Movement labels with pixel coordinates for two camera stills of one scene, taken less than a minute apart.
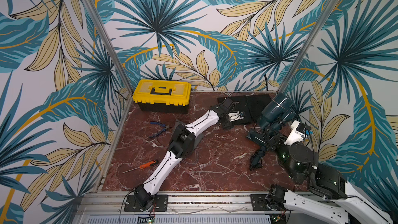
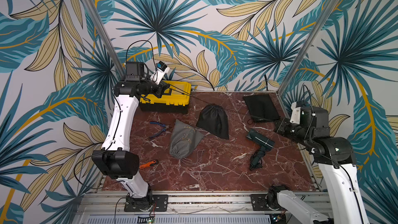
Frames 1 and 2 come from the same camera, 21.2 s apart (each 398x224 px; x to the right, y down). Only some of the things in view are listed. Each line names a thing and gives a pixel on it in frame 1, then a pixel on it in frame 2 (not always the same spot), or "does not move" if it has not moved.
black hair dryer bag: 252,106 -> 213,119
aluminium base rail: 205,208 does not move
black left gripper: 228,125 -> 160,87
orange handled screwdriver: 147,164 does not move
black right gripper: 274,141 -> 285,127
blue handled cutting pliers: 165,127 does not move
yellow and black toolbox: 162,96 does not move
